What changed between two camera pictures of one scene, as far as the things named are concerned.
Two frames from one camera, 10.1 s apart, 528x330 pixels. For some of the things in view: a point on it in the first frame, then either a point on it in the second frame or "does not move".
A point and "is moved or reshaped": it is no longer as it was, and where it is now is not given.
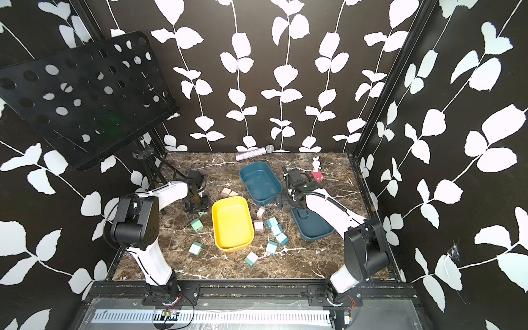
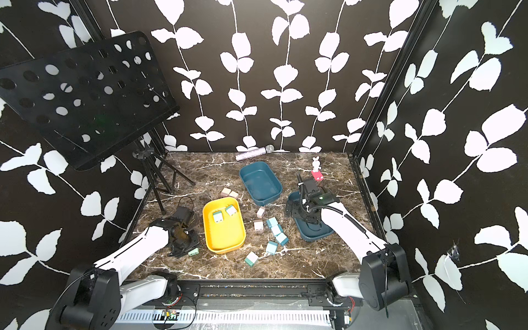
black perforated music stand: (86, 102) does not move
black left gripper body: (198, 204) to (189, 241)
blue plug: (276, 229) does not move
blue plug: (282, 238) does not move
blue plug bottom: (271, 247) does not move
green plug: (196, 225) to (218, 216)
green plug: (195, 248) is moved or reshaped
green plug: (251, 258) does not move
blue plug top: (271, 222) does not move
